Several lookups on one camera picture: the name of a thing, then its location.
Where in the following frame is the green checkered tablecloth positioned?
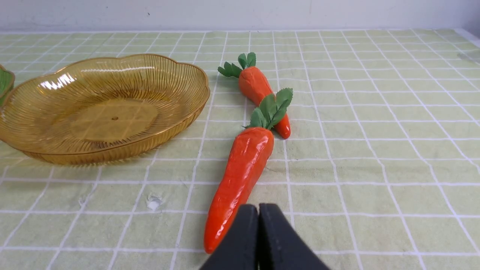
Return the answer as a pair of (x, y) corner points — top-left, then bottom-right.
(1, 29), (479, 270)

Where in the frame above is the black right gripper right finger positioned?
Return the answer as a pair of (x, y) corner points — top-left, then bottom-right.
(259, 203), (329, 270)

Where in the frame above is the orange toy carrot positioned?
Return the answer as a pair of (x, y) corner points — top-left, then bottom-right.
(203, 88), (293, 254)
(217, 52), (293, 140)

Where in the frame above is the amber plastic plate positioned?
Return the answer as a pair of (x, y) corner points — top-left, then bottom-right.
(1, 54), (210, 165)

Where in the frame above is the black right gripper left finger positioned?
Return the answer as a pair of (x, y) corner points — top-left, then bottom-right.
(200, 204), (259, 270)

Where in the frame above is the green plastic plate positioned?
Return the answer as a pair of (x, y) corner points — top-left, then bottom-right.
(0, 65), (15, 106)

